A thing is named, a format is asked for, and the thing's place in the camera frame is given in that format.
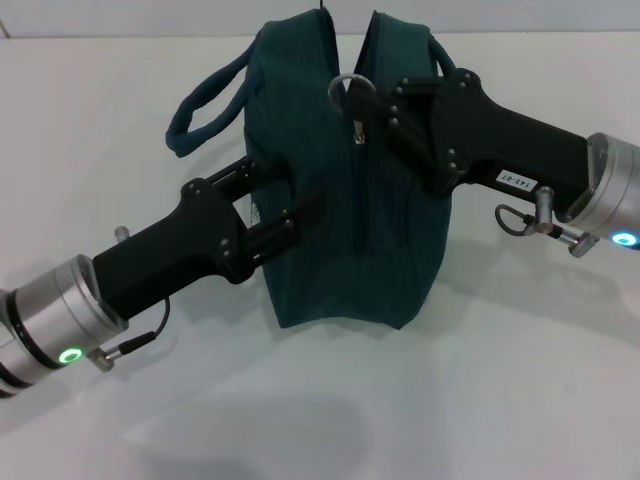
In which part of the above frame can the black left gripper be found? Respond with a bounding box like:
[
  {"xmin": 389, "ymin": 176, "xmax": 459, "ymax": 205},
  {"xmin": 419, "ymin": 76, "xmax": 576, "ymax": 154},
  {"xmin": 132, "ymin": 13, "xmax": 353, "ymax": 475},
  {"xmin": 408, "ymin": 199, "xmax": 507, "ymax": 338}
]
[{"xmin": 91, "ymin": 155, "xmax": 327, "ymax": 322}]

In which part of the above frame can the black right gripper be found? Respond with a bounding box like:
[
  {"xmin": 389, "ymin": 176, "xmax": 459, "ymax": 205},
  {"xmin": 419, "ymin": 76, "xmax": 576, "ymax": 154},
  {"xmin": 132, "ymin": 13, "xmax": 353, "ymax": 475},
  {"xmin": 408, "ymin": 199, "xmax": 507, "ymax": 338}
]
[{"xmin": 347, "ymin": 68, "xmax": 600, "ymax": 222}]

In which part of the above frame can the dark teal insulated lunch bag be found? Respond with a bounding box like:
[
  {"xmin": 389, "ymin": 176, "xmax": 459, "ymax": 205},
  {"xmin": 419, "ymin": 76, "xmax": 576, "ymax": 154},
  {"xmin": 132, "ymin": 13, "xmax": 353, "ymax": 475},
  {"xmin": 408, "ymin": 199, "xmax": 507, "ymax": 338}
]
[{"xmin": 165, "ymin": 8, "xmax": 460, "ymax": 332}]

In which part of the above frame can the grey right gripper cable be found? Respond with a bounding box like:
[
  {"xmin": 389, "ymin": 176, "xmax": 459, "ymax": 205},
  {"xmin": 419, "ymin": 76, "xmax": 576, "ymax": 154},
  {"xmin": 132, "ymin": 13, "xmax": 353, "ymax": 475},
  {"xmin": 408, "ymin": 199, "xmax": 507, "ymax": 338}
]
[{"xmin": 494, "ymin": 186, "xmax": 600, "ymax": 260}]

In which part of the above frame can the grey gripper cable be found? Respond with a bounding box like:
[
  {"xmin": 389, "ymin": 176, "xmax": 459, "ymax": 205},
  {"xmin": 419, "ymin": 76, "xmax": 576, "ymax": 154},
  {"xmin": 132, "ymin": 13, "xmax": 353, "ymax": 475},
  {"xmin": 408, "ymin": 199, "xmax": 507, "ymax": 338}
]
[
  {"xmin": 494, "ymin": 186, "xmax": 600, "ymax": 260},
  {"xmin": 87, "ymin": 225, "xmax": 172, "ymax": 374}
]

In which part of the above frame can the grey left gripper cable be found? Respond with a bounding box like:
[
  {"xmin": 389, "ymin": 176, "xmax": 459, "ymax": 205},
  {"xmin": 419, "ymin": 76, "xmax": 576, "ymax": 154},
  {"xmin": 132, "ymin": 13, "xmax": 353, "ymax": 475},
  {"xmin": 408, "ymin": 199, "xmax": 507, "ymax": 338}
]
[{"xmin": 87, "ymin": 225, "xmax": 172, "ymax": 374}]

